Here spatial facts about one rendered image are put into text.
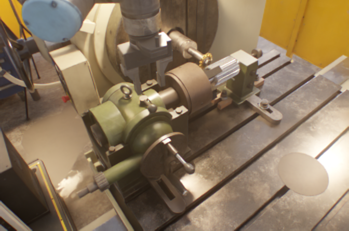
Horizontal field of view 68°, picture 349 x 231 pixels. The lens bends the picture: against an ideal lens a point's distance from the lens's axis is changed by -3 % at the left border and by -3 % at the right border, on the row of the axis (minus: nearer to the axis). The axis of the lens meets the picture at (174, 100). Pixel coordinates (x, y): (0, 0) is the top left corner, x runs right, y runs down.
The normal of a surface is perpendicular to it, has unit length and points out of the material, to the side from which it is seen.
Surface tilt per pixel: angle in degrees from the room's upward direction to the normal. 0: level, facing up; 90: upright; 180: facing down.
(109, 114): 13
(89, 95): 90
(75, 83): 90
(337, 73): 0
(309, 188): 0
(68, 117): 0
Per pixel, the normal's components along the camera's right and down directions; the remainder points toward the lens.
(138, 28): -0.08, 0.68
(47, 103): -0.03, -0.72
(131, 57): 0.47, 0.60
